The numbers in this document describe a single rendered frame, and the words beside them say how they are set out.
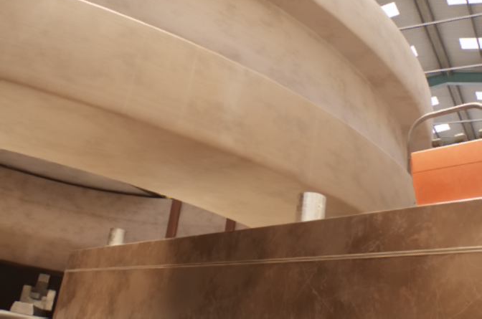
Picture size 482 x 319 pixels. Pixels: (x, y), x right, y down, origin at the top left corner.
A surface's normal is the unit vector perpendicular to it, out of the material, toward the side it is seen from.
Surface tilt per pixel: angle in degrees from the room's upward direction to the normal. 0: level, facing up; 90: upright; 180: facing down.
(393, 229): 90
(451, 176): 97
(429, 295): 90
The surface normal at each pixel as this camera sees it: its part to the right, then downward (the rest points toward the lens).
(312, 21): -0.15, 0.92
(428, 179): -0.76, -0.25
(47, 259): 0.26, -0.33
